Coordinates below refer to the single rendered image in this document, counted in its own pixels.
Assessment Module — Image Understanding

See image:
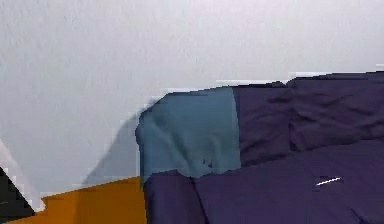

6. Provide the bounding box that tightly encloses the teal blue cloth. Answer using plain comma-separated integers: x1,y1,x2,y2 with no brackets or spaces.
135,86,242,184

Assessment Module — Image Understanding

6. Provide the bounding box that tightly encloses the small white strip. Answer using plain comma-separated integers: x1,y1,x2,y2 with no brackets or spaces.
315,177,343,187

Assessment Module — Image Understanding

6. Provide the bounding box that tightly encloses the dark purple sofa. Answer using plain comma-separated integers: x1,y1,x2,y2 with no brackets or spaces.
142,70,384,224

